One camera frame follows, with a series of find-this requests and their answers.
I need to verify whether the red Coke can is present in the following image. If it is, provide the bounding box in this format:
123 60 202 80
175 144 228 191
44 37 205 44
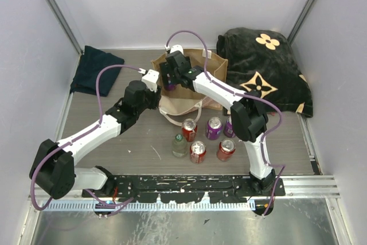
190 141 206 164
217 138 236 161
181 118 197 142

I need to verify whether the aluminium frame rail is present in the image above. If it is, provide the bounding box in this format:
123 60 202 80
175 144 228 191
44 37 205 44
46 0 85 54

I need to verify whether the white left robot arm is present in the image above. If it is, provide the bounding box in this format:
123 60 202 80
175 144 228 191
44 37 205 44
29 78 161 199

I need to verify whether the dark navy folded cloth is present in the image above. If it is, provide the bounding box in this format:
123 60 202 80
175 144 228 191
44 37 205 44
70 45 124 97

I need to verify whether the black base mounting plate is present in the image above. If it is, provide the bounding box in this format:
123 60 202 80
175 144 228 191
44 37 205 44
92 174 272 204

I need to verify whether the green cap glass bottle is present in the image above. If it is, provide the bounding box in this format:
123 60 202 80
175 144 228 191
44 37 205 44
172 134 188 158

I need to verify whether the tan burlap canvas bag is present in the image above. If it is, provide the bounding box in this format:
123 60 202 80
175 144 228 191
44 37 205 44
158 48 228 126

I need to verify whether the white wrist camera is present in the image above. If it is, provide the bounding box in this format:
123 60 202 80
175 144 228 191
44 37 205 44
165 44 184 54
139 68 159 92

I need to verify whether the purple Fanta can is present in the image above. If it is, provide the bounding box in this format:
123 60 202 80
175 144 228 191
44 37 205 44
224 116 235 138
205 116 223 140
165 84 177 91

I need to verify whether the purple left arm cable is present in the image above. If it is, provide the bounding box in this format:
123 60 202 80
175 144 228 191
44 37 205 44
29 64 146 217

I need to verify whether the black floral plush blanket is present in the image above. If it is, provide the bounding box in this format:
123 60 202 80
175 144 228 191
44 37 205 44
216 27 313 118

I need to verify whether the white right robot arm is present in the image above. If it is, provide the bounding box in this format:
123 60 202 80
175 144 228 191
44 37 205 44
159 50 276 196

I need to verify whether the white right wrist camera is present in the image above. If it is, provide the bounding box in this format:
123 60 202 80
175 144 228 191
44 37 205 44
165 44 184 54

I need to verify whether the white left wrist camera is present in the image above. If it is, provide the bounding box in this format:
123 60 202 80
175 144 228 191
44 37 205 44
139 68 159 92

